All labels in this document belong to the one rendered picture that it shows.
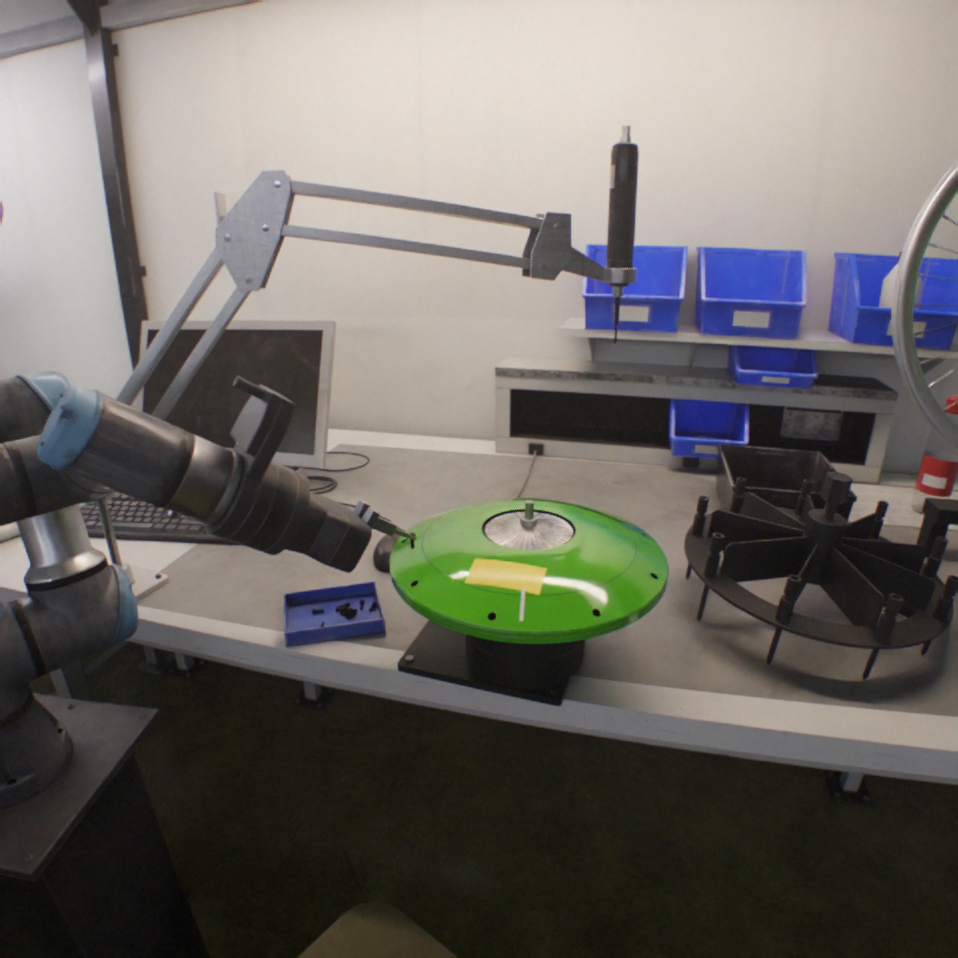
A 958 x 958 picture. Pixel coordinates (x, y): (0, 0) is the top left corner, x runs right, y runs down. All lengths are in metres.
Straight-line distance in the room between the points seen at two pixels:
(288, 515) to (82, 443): 0.16
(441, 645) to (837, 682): 0.48
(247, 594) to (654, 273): 1.09
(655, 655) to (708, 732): 0.12
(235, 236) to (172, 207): 1.15
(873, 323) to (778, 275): 0.26
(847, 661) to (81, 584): 0.91
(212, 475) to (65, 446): 0.10
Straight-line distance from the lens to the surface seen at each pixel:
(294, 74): 1.80
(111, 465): 0.49
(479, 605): 0.60
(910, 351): 1.01
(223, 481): 0.50
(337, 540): 0.54
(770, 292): 1.52
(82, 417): 0.49
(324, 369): 1.29
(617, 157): 0.92
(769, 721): 0.76
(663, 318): 1.31
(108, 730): 0.90
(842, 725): 0.79
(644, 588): 0.65
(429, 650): 0.78
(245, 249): 0.85
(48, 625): 0.79
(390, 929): 0.91
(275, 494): 0.51
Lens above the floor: 1.39
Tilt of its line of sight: 21 degrees down
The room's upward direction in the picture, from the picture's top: straight up
